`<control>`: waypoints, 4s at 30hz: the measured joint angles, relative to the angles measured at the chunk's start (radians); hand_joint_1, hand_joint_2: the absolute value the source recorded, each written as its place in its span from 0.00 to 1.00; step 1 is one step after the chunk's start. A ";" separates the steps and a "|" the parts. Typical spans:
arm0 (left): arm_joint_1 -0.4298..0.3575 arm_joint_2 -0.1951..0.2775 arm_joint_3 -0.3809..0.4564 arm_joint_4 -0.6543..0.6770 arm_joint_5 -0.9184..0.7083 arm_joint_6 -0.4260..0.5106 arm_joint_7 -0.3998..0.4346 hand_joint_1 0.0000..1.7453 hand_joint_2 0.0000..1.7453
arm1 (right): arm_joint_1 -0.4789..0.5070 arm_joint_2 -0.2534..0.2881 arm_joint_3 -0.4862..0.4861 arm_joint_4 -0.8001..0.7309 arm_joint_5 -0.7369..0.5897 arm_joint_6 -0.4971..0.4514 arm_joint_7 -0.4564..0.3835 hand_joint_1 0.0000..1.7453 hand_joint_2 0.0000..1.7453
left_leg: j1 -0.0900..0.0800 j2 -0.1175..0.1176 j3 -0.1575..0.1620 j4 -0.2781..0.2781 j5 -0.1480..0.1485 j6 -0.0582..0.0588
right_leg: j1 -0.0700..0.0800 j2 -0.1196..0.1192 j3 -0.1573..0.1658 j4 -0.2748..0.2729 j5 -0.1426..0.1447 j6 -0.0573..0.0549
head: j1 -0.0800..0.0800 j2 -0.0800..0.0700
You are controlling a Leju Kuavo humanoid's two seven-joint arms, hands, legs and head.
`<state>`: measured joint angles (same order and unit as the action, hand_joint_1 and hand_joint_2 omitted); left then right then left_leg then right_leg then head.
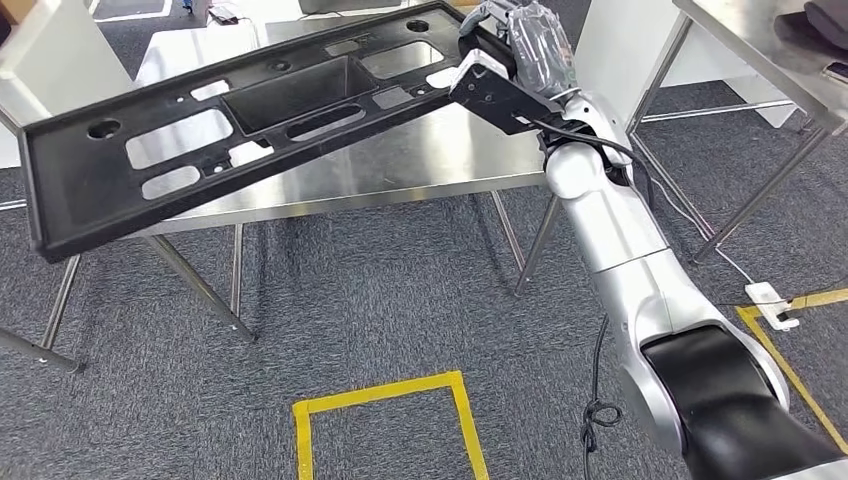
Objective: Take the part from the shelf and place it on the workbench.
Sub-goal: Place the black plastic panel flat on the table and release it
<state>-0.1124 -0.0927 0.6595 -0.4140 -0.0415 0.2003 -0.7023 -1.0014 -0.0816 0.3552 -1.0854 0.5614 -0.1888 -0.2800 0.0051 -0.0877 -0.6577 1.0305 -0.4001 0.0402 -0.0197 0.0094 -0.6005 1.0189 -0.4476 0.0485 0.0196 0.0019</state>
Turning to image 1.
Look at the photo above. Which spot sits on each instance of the stainless steel table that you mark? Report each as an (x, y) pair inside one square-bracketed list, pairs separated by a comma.
[(748, 40)]

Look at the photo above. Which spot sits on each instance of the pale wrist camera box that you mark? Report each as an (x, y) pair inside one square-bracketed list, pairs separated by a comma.
[(477, 63)]

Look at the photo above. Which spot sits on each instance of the white desk with metal legs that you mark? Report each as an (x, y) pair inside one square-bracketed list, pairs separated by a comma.
[(60, 66)]

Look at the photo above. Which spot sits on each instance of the black phone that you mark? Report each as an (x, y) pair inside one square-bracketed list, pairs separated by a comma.
[(838, 71)]

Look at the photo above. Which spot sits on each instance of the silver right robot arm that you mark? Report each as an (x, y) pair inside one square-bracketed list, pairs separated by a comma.
[(629, 232)]

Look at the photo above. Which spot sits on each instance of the black plastic plate holder part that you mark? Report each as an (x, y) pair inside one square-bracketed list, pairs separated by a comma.
[(66, 218)]

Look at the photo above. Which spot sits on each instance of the stainless steel workbench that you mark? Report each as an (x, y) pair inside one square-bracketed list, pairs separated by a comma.
[(430, 152)]

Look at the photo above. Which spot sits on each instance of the small dark device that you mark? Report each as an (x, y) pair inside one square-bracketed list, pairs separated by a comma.
[(224, 14)]

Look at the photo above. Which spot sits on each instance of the white power strip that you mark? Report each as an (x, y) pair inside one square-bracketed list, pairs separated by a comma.
[(772, 305)]

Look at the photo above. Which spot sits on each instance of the yellow floor tape square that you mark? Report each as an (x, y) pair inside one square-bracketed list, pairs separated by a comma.
[(301, 444)]

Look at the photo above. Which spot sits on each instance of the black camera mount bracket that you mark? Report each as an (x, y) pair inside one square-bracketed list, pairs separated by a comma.
[(503, 99)]

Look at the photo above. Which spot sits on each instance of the dark bag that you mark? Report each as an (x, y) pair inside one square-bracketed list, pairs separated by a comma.
[(818, 23)]

